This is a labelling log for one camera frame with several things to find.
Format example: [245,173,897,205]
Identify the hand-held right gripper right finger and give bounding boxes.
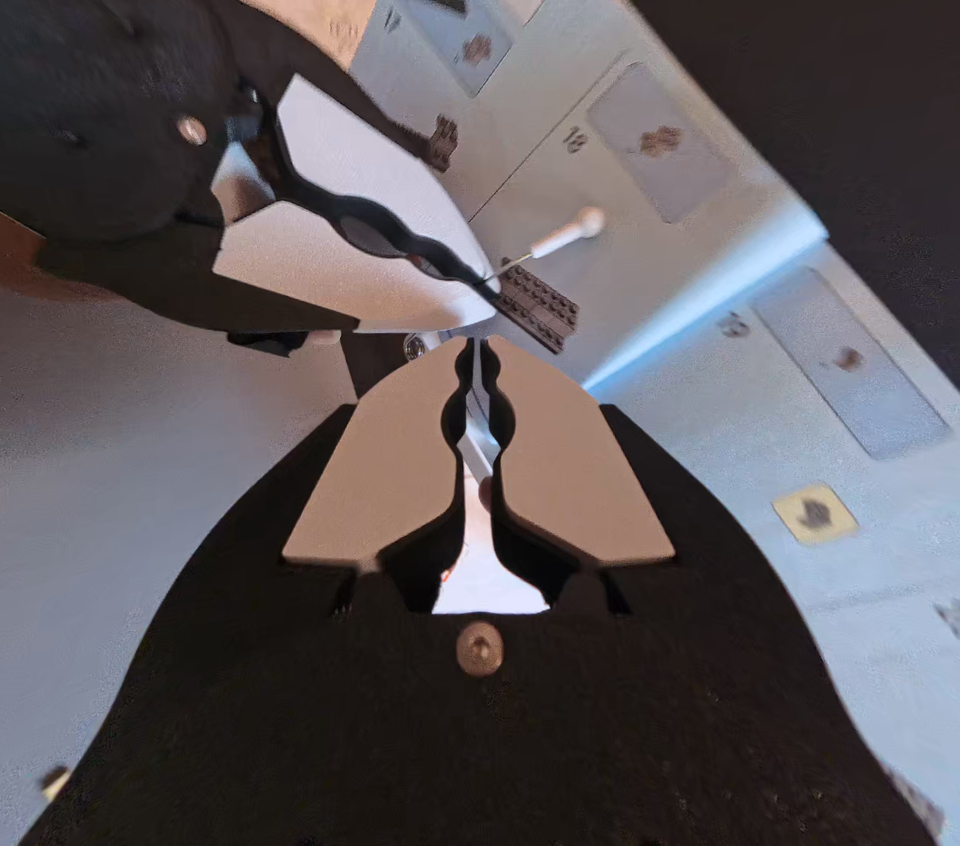
[484,334,678,609]

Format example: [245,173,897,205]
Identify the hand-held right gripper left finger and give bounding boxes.
[282,336,474,612]

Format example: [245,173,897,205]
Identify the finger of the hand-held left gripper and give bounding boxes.
[261,72,501,286]
[212,199,498,335]

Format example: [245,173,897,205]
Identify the lego instruction booklet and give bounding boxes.
[348,0,960,846]

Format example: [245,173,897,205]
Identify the white book stand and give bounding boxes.
[401,0,725,487]

